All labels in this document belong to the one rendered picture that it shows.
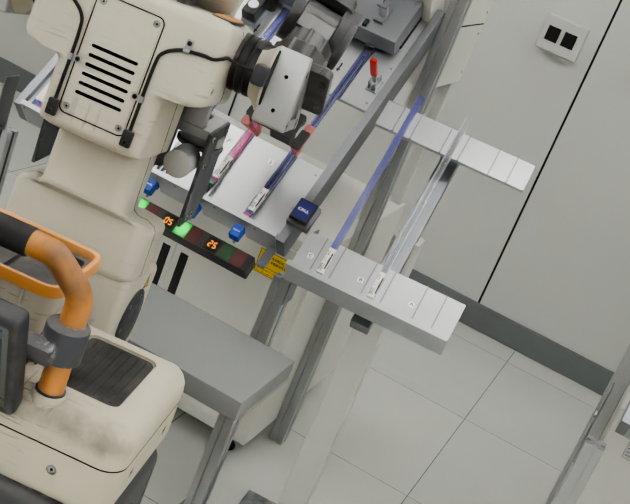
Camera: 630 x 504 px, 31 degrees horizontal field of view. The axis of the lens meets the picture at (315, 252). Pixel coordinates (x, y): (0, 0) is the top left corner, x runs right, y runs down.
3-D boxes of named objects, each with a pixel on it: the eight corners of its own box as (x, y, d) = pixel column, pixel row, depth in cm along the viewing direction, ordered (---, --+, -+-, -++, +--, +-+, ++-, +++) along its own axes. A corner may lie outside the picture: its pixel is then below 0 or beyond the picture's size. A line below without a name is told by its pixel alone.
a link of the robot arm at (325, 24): (292, 29, 166) (324, 49, 167) (319, -15, 171) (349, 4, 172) (271, 64, 174) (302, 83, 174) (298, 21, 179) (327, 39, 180)
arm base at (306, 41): (252, 45, 162) (330, 78, 161) (275, 8, 166) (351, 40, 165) (246, 84, 169) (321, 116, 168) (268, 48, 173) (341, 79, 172)
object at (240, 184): (278, 243, 240) (278, 235, 237) (27, 110, 257) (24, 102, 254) (325, 177, 248) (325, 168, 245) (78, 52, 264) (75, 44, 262)
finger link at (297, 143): (286, 133, 243) (286, 106, 235) (315, 148, 241) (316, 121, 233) (269, 156, 240) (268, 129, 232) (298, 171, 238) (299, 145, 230)
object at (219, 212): (276, 253, 242) (275, 236, 236) (26, 121, 258) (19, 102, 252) (279, 249, 243) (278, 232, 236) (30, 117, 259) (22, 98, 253)
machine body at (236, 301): (235, 466, 290) (322, 252, 268) (15, 336, 307) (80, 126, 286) (328, 384, 349) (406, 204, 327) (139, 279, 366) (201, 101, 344)
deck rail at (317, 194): (284, 257, 242) (283, 243, 236) (276, 253, 242) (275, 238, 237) (442, 29, 271) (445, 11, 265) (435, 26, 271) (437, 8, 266)
